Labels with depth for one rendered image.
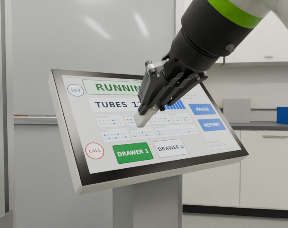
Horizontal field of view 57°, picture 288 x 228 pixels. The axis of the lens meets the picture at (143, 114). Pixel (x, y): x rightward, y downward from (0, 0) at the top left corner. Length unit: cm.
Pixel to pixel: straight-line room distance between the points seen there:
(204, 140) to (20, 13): 126
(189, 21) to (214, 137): 46
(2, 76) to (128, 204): 49
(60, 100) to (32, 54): 98
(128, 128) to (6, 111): 33
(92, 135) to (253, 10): 39
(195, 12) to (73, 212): 135
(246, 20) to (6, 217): 39
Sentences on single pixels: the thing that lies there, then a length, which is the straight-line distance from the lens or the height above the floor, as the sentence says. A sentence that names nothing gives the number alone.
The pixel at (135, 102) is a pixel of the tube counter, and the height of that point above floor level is 112.
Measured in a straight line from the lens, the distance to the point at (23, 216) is 172.
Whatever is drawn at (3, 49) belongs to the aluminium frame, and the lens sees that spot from 38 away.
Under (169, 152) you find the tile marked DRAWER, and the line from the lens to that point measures 65.
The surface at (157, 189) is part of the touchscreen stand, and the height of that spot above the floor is 88.
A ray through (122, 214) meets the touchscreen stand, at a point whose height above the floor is 81.
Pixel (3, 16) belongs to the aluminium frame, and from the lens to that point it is 39.
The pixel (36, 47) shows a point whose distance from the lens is 158.
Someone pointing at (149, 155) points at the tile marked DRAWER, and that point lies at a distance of 61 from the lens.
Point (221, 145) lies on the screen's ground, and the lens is 79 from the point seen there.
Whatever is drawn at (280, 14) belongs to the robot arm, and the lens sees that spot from 33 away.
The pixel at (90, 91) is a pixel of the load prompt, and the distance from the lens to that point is 67.
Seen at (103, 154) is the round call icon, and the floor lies 101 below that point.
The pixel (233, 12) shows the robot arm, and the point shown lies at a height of 122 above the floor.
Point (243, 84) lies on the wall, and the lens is 340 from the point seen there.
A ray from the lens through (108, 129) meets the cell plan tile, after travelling 61.
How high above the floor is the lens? 111
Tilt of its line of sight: 2 degrees down
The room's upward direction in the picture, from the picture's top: straight up
